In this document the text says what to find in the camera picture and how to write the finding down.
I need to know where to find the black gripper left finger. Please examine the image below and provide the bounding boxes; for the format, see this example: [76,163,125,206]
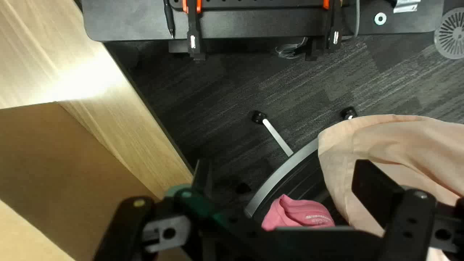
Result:
[93,195,195,261]

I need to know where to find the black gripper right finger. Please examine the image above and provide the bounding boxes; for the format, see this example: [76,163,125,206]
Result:
[382,189,464,261]

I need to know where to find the peach cloth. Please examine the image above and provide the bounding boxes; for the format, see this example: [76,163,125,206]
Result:
[316,114,464,261]

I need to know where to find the pink cloth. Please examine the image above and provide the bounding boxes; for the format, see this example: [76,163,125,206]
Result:
[260,193,337,232]

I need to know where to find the grey office chair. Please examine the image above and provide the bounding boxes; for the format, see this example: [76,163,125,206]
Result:
[193,106,405,261]

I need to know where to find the white round grille device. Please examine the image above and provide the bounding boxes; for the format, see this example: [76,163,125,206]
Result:
[432,6,464,63]

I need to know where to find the orange black bar clamp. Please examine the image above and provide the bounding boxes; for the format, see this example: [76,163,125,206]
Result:
[180,0,208,64]
[318,0,345,53]

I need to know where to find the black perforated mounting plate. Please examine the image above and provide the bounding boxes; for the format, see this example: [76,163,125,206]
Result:
[80,0,447,44]

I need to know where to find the grey cord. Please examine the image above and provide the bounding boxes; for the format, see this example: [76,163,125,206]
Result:
[276,38,311,61]

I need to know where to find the thin black cable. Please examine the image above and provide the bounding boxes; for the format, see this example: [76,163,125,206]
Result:
[163,0,177,40]

